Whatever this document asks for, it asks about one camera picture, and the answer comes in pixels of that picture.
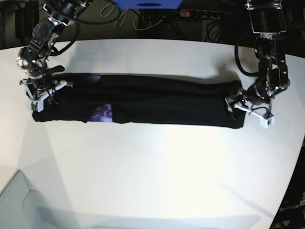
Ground black t-shirt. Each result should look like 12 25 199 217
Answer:
32 73 245 129

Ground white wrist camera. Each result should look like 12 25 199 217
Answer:
260 115 275 129
29 99 44 113

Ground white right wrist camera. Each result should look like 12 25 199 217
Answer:
29 99 44 113

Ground blue box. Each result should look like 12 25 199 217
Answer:
115 0 182 9

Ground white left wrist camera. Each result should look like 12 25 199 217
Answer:
260 115 275 129

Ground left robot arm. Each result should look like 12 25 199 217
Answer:
225 0 290 120

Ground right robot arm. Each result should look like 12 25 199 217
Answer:
17 0 91 110

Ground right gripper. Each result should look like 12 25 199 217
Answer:
19 73 73 105

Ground black power strip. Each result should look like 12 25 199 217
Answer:
179 9 233 20

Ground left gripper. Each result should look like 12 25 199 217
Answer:
225 86 274 119

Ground white cable loop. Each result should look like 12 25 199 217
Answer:
100 4 134 28

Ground black box on floor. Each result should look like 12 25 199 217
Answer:
15 0 40 39

